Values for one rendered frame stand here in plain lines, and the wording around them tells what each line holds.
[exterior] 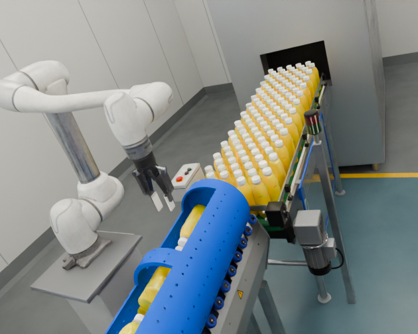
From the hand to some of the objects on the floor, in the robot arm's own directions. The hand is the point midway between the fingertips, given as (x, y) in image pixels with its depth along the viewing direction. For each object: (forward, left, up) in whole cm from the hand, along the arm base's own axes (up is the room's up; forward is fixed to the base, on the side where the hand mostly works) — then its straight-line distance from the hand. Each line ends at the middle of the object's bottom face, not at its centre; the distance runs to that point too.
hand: (163, 201), depth 137 cm
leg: (+6, +28, -130) cm, 133 cm away
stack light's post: (+25, +78, -130) cm, 153 cm away
